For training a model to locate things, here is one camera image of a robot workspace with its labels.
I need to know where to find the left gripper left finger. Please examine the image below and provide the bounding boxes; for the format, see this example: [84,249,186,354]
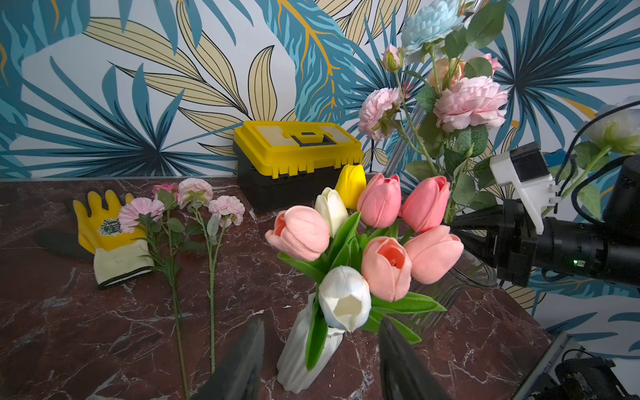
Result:
[191,319,265,400]

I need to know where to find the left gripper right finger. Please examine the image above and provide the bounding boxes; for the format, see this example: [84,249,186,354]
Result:
[378,317,450,400]

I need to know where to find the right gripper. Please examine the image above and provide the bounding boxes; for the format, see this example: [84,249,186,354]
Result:
[448,200,538,287]

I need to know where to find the pink carnation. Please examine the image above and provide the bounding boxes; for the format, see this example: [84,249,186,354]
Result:
[118,189,190,399]

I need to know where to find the magenta rose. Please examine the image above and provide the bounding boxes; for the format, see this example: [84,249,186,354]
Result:
[153,183,178,197]

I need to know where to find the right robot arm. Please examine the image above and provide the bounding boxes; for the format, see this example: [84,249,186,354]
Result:
[450,155,639,399]

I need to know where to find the glass vase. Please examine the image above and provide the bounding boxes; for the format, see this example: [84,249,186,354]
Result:
[398,250,497,340]

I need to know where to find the white ribbed vase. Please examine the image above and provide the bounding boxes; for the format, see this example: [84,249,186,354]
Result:
[277,294,346,394]

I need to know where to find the tulip bouquet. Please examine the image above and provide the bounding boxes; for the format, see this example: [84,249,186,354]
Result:
[265,165,463,370]

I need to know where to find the yellow work glove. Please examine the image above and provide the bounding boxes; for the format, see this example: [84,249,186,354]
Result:
[35,189,153,290]

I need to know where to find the yellow toolbox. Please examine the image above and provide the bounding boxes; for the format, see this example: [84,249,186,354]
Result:
[233,121,363,214]

